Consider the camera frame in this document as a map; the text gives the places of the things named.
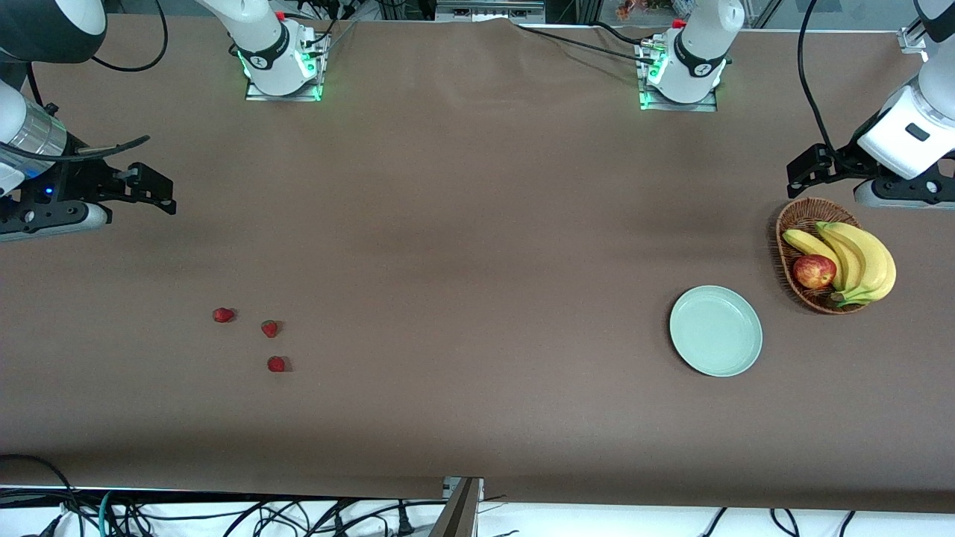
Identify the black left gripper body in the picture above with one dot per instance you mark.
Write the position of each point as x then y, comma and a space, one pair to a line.
845, 159

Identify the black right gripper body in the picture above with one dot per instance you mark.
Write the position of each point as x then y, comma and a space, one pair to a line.
83, 180

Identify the red strawberry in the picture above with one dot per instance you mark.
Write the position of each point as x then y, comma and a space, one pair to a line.
269, 329
223, 315
276, 364

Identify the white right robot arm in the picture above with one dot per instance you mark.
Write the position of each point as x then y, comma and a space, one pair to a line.
261, 37

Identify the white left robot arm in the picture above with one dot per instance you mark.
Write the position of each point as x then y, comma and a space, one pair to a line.
701, 45

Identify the pale green round plate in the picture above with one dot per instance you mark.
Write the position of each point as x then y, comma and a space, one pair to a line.
716, 332

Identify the brown wicker basket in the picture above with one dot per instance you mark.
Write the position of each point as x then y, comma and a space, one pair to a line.
802, 216

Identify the small yellow banana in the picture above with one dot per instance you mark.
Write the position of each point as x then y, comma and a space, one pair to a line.
809, 245

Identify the red apple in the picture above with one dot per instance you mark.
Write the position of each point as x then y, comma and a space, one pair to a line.
813, 272

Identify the yellow banana bunch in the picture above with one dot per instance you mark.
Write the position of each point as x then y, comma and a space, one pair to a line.
880, 268

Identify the orange background object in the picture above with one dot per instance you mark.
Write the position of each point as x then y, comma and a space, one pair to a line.
630, 9

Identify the brown table cover sheet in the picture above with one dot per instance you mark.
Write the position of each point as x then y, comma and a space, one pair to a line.
477, 224

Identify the grey background device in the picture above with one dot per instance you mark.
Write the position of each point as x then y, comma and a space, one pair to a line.
489, 11

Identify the aluminium corner bracket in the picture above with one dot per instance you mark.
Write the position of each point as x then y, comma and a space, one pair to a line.
912, 41

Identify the brown wooden post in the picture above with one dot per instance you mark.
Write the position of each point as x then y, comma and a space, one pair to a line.
459, 518

